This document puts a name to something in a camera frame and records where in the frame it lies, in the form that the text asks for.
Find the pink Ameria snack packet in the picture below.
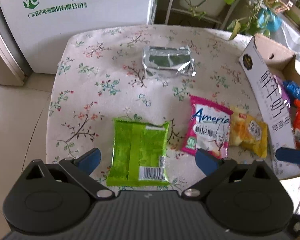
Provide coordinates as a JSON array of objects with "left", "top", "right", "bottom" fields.
[{"left": 181, "top": 95, "right": 233, "bottom": 159}]

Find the green snack packet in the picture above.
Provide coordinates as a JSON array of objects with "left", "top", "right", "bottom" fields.
[{"left": 106, "top": 119, "right": 170, "bottom": 187}]

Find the yellow waffle snack packet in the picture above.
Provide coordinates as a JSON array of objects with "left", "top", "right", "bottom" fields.
[{"left": 229, "top": 107, "right": 268, "bottom": 158}]

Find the silver foil snack packet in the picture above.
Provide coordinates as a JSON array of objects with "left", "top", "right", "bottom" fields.
[{"left": 142, "top": 46, "right": 196, "bottom": 79}]

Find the purple snack packet in box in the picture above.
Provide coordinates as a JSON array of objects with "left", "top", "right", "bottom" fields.
[{"left": 274, "top": 75, "right": 291, "bottom": 110}]

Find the blue snack packet in box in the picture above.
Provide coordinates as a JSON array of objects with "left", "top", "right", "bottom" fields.
[{"left": 283, "top": 80, "right": 300, "bottom": 107}]

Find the floral tablecloth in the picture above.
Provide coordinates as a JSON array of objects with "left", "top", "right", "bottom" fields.
[{"left": 45, "top": 24, "right": 300, "bottom": 190}]

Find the white cardboard milk box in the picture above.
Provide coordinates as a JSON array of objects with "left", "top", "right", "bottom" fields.
[{"left": 239, "top": 34, "right": 300, "bottom": 179}]

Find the beige refrigerator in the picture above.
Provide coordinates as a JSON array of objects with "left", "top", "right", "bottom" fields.
[{"left": 0, "top": 8, "right": 33, "bottom": 86}]

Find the blue round plastic object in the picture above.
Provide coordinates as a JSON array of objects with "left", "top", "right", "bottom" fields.
[{"left": 257, "top": 8, "right": 282, "bottom": 33}]

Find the white freezer with green logo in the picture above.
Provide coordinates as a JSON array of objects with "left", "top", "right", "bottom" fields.
[{"left": 0, "top": 0, "right": 156, "bottom": 74}]

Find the white metal plant rack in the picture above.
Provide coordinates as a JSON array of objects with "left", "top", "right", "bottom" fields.
[{"left": 164, "top": 0, "right": 240, "bottom": 30}]

